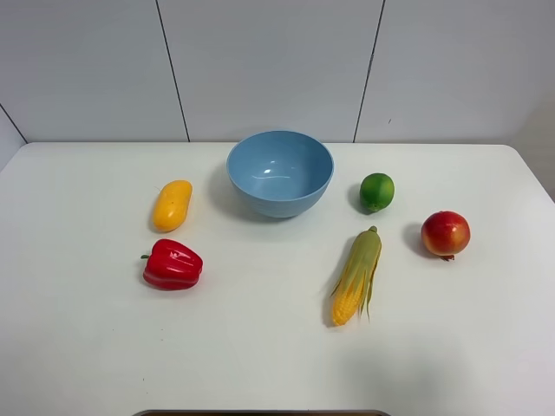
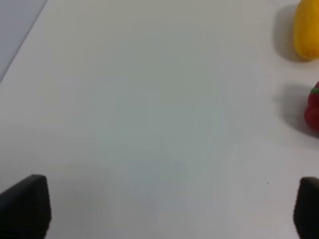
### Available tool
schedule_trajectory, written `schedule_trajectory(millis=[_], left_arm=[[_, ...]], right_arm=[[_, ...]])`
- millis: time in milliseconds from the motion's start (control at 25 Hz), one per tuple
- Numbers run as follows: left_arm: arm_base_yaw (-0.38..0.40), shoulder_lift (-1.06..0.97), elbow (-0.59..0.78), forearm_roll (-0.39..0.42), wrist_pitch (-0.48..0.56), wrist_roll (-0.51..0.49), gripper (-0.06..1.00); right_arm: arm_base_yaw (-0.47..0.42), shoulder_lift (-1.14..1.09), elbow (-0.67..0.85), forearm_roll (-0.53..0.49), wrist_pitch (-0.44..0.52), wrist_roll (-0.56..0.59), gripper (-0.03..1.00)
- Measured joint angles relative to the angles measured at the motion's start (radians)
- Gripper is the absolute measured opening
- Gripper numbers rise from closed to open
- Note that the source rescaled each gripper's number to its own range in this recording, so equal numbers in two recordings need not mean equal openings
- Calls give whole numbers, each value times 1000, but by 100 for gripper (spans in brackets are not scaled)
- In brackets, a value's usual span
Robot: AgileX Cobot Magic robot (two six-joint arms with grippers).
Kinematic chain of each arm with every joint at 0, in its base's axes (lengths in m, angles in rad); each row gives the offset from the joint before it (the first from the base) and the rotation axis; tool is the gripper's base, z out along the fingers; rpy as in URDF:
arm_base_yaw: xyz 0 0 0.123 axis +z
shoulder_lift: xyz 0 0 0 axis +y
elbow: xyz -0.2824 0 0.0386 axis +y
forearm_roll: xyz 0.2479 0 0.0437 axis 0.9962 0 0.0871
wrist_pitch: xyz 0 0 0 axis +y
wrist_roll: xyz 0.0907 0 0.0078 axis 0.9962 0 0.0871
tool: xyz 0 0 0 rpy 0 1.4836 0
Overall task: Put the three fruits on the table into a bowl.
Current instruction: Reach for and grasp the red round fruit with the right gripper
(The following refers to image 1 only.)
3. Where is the blue plastic bowl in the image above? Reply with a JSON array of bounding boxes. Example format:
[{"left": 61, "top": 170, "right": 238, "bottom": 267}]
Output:
[{"left": 226, "top": 131, "right": 335, "bottom": 218}]

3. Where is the yellow mango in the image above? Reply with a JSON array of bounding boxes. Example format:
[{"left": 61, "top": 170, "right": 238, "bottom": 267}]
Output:
[{"left": 152, "top": 180, "right": 193, "bottom": 232}]

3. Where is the green lime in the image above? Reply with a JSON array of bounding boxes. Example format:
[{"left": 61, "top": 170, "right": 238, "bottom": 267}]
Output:
[{"left": 359, "top": 172, "right": 395, "bottom": 212}]

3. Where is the corn cob with husk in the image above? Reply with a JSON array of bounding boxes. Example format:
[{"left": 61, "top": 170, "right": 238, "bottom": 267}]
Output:
[{"left": 330, "top": 225, "right": 382, "bottom": 326}]

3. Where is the red pomegranate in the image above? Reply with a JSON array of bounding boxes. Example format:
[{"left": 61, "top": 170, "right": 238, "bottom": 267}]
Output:
[{"left": 421, "top": 211, "right": 471, "bottom": 261}]

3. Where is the red bell pepper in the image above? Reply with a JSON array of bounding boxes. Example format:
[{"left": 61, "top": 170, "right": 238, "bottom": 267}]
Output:
[{"left": 140, "top": 238, "right": 203, "bottom": 290}]

